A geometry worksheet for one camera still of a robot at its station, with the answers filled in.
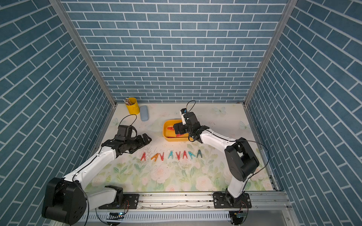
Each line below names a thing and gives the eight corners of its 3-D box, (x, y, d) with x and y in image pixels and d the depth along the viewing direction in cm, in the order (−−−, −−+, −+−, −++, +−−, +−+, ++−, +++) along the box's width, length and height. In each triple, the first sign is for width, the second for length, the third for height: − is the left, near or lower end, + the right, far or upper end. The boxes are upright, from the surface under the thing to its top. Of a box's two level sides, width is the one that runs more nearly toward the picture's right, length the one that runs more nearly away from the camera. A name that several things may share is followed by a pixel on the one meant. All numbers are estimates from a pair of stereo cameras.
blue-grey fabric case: (141, 121, 111) (140, 120, 109) (140, 107, 121) (139, 106, 119) (149, 120, 112) (148, 118, 110) (147, 106, 122) (147, 104, 120)
